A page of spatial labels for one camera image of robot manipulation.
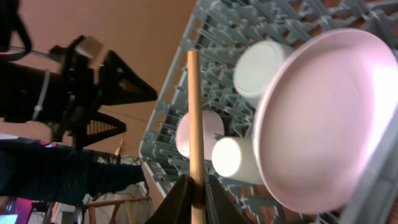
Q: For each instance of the wooden chair frame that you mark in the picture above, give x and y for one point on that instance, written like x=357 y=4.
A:
x=91 y=208

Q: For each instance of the white cup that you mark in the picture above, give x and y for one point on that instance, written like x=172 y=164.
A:
x=233 y=158

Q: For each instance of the grey white bowl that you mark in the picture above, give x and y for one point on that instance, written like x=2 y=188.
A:
x=256 y=68

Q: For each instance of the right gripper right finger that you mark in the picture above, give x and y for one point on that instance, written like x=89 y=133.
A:
x=219 y=207

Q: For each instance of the dark cloth in background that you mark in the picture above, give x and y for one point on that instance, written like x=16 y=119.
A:
x=59 y=174

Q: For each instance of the large white plate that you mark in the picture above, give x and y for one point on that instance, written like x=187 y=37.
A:
x=318 y=124

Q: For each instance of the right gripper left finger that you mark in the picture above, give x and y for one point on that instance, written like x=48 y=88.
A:
x=176 y=207

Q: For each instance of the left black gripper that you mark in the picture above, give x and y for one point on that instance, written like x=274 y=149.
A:
x=79 y=98

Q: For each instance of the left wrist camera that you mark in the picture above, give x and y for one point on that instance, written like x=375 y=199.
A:
x=89 y=47

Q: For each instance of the wooden chopstick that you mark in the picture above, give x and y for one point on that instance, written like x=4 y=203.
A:
x=196 y=145

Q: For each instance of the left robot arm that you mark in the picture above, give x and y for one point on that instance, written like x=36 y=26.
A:
x=24 y=89

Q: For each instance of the grey plastic dish rack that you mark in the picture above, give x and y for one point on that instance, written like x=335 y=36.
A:
x=221 y=31

